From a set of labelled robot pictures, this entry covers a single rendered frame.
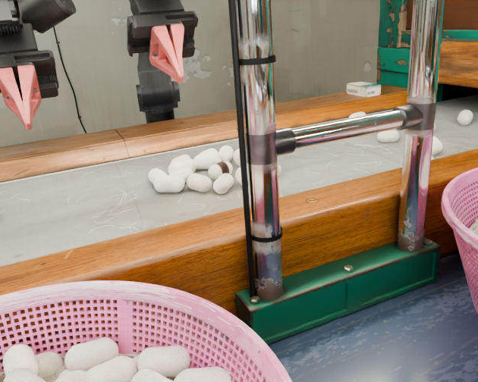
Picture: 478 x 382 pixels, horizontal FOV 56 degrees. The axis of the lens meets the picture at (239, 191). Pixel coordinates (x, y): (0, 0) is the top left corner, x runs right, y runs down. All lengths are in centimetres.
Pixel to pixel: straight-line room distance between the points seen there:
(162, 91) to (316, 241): 63
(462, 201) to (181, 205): 28
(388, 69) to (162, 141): 54
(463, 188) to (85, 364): 36
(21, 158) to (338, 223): 46
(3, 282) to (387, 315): 31
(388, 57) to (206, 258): 77
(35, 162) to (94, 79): 193
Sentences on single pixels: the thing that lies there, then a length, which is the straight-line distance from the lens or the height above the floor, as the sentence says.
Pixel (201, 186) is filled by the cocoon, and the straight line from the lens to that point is 51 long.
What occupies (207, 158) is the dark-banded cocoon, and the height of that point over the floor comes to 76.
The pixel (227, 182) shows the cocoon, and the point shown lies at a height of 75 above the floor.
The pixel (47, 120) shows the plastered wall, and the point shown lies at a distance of 258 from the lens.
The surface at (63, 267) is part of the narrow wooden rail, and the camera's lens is 36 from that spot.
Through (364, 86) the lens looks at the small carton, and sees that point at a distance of 90.
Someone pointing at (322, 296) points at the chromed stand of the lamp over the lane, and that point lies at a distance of 39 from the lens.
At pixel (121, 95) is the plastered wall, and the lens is 264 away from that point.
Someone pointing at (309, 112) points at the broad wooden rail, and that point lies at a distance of 81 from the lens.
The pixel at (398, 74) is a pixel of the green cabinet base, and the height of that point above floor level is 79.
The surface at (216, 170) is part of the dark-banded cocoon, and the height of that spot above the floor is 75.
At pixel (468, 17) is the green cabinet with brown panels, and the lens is 92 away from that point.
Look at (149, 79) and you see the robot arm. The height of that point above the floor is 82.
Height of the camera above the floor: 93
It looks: 22 degrees down
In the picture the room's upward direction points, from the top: 4 degrees counter-clockwise
